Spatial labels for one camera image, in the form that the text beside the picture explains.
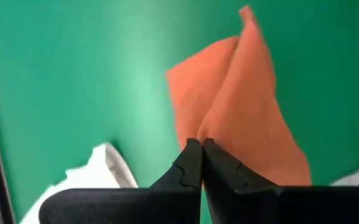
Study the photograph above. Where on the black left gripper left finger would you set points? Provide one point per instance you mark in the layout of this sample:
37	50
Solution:
185	174

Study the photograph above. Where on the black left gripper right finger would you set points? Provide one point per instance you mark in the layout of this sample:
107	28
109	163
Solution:
222	174

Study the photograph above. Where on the orange towel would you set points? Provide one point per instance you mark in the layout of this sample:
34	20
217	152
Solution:
244	109

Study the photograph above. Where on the white towel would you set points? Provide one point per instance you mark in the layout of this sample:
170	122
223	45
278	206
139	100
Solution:
104	171

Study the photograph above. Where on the green table mat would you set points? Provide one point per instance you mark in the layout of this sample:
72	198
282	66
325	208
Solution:
73	77

